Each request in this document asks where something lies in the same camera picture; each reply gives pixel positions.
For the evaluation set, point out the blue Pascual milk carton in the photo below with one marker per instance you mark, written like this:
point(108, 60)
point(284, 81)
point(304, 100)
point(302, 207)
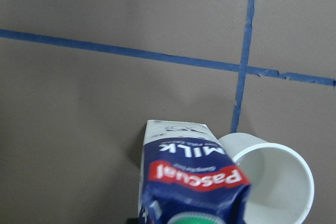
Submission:
point(187, 177)

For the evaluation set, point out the white smiley face mug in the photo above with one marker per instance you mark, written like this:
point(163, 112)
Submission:
point(282, 185)

